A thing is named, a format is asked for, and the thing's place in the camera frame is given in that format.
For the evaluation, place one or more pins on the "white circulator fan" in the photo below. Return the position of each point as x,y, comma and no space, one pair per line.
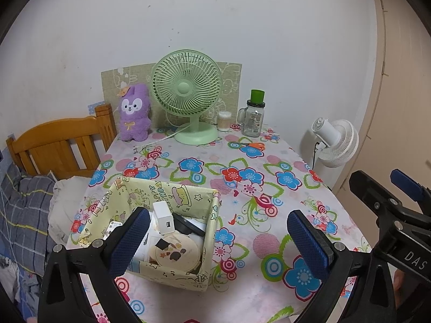
340,141

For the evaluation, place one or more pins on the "purple plush rabbit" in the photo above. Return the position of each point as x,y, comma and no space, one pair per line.
133,121

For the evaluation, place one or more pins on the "green desk fan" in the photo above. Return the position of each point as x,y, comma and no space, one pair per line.
185,87

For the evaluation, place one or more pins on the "round illustrated tin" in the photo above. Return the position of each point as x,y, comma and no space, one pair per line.
175,252

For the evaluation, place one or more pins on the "grey plaid blanket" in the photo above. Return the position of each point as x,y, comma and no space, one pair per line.
23,215

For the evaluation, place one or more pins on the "large white charger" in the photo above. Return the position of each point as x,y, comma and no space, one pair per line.
143,250

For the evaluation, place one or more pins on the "glass jar with green lid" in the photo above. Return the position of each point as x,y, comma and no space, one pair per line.
252,121

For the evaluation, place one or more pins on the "blue patterned bedsheet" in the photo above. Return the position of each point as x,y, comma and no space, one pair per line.
23,296

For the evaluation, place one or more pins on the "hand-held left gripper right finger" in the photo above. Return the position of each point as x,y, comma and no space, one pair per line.
308,242

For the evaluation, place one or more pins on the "floral tablecloth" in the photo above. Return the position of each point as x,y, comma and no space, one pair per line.
269,161

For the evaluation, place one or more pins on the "cotton swab container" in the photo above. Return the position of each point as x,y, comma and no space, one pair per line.
224,121

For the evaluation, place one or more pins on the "wooden bed headboard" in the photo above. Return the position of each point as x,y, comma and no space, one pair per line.
50,134

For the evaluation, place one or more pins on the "blue patterned sheet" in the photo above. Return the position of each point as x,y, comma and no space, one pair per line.
91,107

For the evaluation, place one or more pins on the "orange scissors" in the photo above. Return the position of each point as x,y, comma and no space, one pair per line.
257,146

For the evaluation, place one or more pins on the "small black device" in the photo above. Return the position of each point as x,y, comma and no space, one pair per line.
187,225

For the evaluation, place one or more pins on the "small white charger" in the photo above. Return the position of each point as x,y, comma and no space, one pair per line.
165,220

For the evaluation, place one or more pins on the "yellow fabric storage box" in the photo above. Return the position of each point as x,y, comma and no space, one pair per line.
188,191

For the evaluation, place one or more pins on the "white pillow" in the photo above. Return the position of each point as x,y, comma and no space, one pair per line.
67,191

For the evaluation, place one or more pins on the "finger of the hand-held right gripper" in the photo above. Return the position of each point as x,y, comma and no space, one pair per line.
407,183
367,191

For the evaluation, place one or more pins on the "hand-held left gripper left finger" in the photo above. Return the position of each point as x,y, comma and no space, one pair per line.
131,239

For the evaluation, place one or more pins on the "beige door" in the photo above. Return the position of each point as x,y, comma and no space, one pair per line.
397,91

